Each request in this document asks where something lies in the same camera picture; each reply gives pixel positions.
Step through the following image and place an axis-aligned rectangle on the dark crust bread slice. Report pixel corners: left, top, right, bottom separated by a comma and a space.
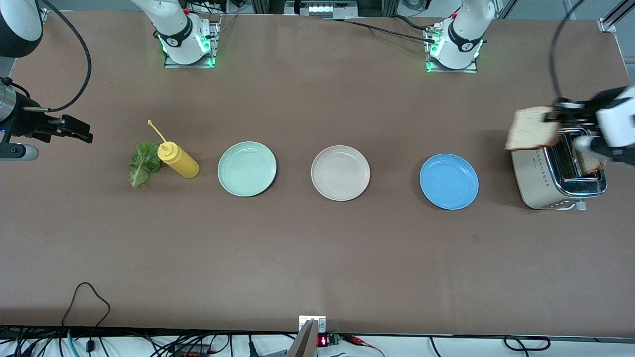
578, 151, 607, 176

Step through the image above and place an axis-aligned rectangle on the red clip wire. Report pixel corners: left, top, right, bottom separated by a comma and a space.
341, 334, 386, 357

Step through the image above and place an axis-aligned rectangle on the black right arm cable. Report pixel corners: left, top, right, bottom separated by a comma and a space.
30, 0, 93, 113

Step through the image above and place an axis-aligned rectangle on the cream chrome toaster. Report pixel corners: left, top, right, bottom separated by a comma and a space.
511, 126, 609, 211

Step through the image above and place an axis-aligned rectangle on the green lettuce leaf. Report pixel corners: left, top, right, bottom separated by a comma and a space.
127, 141, 165, 189

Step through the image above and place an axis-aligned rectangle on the control box with white lights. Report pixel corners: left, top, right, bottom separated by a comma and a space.
284, 0, 359, 18

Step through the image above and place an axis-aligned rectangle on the black looped cable with ferrite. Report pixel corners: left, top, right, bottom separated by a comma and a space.
61, 282, 112, 355

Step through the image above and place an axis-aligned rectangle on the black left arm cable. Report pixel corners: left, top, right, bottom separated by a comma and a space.
548, 0, 588, 102

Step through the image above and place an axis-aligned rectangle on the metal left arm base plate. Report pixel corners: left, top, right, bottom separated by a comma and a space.
425, 25, 478, 74

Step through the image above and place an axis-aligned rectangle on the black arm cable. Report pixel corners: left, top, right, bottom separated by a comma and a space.
30, 0, 93, 113
548, 0, 588, 102

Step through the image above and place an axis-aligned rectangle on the grey aluminium camera pole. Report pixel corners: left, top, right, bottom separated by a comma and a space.
286, 319, 319, 357

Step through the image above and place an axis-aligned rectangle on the short black table cable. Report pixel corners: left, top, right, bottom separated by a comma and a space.
391, 14, 435, 31

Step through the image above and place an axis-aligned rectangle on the light bread slice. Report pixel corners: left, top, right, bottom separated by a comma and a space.
505, 106, 562, 151

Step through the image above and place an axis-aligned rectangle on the yellow squeeze bottle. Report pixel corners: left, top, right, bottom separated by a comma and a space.
147, 119, 200, 179

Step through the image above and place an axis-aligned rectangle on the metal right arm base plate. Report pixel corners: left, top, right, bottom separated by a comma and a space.
164, 14, 220, 69

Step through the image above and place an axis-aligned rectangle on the black coiled cable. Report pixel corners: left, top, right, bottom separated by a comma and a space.
503, 335, 552, 352

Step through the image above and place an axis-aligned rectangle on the white metal bracket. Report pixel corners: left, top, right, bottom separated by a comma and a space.
299, 315, 327, 334

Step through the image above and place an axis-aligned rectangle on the blue plate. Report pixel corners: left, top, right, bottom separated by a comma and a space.
419, 153, 480, 211

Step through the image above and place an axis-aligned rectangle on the beige plate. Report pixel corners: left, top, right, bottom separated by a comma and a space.
311, 145, 371, 202

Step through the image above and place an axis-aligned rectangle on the mint green plate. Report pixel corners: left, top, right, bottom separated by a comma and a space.
217, 141, 277, 197

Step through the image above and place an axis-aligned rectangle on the long black table cable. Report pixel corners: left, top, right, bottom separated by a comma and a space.
322, 18, 437, 43

